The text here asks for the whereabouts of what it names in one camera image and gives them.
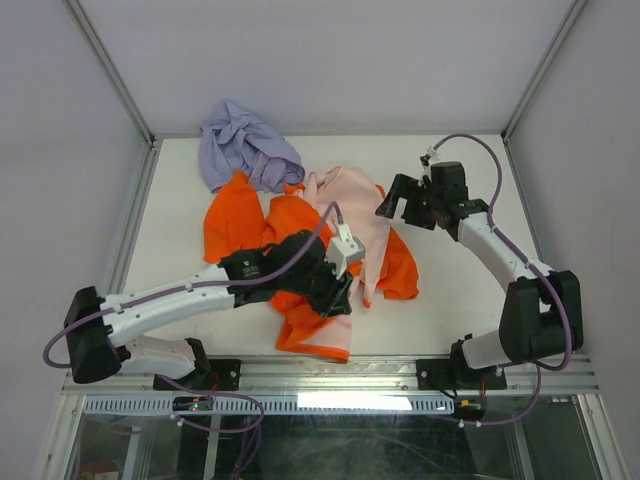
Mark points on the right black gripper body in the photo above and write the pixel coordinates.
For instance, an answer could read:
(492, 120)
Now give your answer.
(420, 207)

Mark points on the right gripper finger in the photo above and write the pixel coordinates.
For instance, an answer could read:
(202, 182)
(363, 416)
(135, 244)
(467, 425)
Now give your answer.
(387, 209)
(404, 186)

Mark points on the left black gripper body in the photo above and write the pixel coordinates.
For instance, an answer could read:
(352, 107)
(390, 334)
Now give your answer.
(321, 285)

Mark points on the orange jacket with pink lining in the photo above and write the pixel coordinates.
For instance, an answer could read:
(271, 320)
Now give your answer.
(307, 214)

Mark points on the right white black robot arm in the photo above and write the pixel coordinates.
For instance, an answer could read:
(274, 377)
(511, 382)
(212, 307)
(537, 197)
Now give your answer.
(542, 310)

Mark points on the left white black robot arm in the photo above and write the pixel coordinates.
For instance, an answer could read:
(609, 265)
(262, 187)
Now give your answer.
(110, 334)

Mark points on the crumpled lavender garment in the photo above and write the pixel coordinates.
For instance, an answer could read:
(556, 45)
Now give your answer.
(234, 140)

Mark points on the black connector with yellow plug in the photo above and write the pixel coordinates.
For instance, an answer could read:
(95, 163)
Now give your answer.
(469, 409)

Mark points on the small electronics board with leds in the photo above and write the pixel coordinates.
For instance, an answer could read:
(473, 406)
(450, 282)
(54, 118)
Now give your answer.
(193, 404)

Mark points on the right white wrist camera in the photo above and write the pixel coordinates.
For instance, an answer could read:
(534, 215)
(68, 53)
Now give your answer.
(429, 159)

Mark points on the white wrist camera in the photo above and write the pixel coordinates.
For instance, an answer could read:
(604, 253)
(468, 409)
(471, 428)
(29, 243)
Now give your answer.
(429, 159)
(344, 249)

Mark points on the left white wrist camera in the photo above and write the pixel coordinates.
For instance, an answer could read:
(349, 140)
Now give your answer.
(344, 249)

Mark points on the aluminium mounting rail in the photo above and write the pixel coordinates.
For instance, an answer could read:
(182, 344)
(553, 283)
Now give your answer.
(277, 375)

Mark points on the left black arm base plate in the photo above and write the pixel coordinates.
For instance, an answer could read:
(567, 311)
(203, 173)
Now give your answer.
(220, 372)

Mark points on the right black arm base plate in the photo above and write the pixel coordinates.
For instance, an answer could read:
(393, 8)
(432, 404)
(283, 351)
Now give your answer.
(443, 374)

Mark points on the right aluminium frame post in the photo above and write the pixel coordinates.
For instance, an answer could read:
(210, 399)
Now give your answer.
(544, 66)

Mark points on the aluminium frame post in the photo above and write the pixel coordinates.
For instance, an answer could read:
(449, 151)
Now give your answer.
(92, 38)
(544, 66)

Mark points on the white slotted cable duct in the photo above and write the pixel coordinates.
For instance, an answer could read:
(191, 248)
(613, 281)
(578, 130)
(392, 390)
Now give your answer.
(311, 403)

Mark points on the left aluminium frame post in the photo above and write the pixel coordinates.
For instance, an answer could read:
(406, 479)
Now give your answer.
(92, 38)

